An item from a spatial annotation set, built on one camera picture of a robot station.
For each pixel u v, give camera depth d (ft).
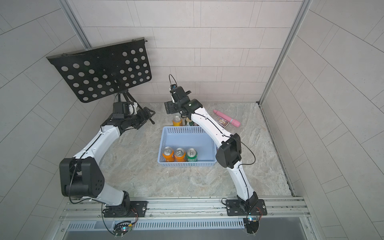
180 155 2.59
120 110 2.12
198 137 3.18
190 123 3.08
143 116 2.44
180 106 2.06
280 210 2.33
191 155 2.58
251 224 2.24
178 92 2.04
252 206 2.06
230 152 1.71
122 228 2.14
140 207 2.33
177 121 3.12
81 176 1.37
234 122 3.32
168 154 2.61
